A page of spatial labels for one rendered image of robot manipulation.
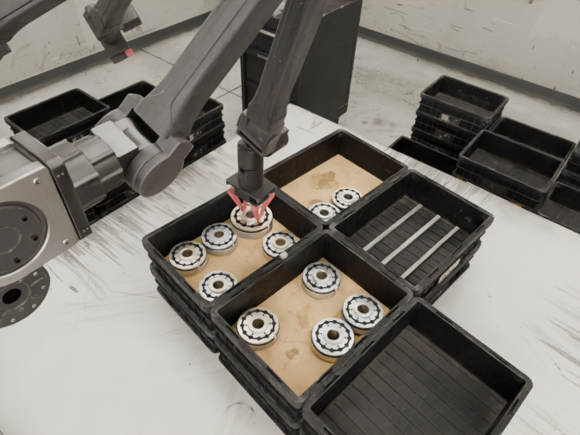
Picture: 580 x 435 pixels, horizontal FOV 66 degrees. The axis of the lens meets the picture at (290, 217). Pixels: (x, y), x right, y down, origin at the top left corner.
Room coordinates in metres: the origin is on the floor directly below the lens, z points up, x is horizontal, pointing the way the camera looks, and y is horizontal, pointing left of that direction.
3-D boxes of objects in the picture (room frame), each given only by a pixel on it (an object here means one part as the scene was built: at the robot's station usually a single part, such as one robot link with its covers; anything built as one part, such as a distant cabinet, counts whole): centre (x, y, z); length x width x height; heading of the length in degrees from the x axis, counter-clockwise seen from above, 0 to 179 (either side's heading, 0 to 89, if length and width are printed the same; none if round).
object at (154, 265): (0.81, 0.15, 0.87); 0.40 x 0.30 x 0.11; 136
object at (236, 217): (0.77, 0.09, 1.04); 0.10 x 0.10 x 0.01
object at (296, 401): (0.61, -0.07, 0.92); 0.40 x 0.30 x 0.02; 136
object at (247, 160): (0.78, 0.09, 1.22); 0.07 x 0.06 x 0.07; 144
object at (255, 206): (0.76, 0.08, 1.09); 0.07 x 0.07 x 0.09; 53
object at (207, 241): (0.87, 0.20, 0.86); 0.10 x 0.10 x 0.01
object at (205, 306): (0.81, 0.15, 0.92); 0.40 x 0.30 x 0.02; 136
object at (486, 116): (2.24, -0.93, 0.37); 0.40 x 0.30 x 0.45; 53
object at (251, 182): (0.77, 0.09, 1.16); 0.10 x 0.07 x 0.07; 53
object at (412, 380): (0.40, -0.28, 0.87); 0.40 x 0.30 x 0.11; 136
